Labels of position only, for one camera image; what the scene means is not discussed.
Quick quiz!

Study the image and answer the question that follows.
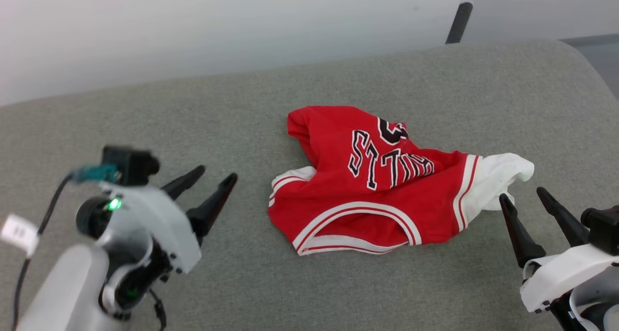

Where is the red and white basketball jersey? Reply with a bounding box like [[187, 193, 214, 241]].
[[267, 105, 535, 256]]

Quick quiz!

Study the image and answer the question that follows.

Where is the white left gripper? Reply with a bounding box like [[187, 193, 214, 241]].
[[99, 165, 238, 273]]

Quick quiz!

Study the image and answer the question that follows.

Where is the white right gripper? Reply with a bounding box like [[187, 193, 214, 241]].
[[499, 187, 619, 315]]

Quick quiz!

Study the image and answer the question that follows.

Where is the white cable label tag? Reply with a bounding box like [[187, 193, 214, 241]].
[[0, 214, 39, 258]]

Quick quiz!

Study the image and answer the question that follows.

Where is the dark slanted pole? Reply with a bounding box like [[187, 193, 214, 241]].
[[445, 2, 473, 45]]

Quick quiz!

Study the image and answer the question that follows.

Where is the thin black looped cable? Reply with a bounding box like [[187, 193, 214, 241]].
[[149, 288, 168, 331]]

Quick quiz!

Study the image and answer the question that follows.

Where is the black cable with teal plug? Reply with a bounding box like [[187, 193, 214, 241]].
[[11, 164, 120, 331]]

